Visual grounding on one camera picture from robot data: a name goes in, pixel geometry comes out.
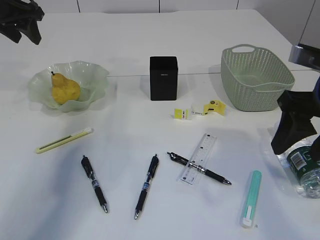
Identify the teal white utility knife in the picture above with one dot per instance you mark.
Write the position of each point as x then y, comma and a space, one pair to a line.
249, 208

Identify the blue black gel pen middle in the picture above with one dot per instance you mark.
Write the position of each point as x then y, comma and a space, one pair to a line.
144, 191

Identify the clear plastic ruler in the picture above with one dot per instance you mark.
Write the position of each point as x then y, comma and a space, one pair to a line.
200, 156

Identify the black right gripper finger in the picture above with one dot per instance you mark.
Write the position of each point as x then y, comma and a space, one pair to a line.
315, 150
293, 127

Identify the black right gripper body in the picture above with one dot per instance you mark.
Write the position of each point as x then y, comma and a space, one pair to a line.
301, 105

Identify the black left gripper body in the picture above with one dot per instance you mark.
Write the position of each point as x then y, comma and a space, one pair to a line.
20, 13

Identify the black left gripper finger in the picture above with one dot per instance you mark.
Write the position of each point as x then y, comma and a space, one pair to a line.
11, 32
29, 28

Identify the yellow pear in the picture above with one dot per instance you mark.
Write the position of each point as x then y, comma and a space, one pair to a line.
64, 89

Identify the black gel pen on ruler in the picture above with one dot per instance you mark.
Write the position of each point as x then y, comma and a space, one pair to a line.
183, 161

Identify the blue black right robot arm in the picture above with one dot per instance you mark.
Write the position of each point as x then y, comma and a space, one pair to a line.
317, 90

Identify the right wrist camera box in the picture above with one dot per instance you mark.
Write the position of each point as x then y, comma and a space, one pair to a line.
305, 55

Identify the black gel pen left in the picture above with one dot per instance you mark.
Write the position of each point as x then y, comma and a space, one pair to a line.
85, 162

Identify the yellow-green utility knife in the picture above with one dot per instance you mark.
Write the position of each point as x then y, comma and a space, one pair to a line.
64, 140

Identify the black square pen holder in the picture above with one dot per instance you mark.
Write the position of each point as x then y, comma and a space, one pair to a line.
163, 77

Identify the clear plastic water bottle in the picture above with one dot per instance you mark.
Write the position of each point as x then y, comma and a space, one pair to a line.
302, 171

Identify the green woven plastic basket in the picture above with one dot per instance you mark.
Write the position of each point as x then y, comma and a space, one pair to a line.
254, 77

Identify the pale green wavy glass plate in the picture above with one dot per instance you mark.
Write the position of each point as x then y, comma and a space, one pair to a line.
91, 77

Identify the yellow white waste paper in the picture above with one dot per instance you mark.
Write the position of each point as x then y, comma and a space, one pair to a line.
199, 109

